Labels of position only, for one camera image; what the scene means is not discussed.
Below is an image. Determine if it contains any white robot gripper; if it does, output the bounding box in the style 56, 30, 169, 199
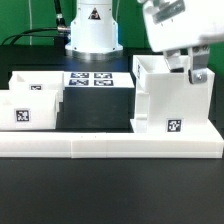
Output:
137, 0, 224, 84

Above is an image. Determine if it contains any white drawer cabinet frame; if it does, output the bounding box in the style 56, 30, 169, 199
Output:
131, 55, 214, 133

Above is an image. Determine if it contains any white front drawer box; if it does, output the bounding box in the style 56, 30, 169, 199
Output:
0, 90, 59, 130

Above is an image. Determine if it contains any white drawer box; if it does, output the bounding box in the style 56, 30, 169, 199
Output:
9, 71, 64, 102
0, 90, 59, 130

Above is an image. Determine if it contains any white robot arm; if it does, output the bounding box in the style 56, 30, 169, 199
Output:
65, 0, 224, 84

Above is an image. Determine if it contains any white rear drawer box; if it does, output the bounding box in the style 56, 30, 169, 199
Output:
9, 71, 64, 102

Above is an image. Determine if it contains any white marker tag plate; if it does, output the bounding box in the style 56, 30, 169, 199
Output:
64, 71, 134, 88

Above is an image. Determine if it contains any white L-shaped fence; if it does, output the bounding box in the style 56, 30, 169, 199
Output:
0, 125, 224, 158

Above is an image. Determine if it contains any black cable with connector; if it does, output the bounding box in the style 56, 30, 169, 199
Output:
0, 0, 72, 47

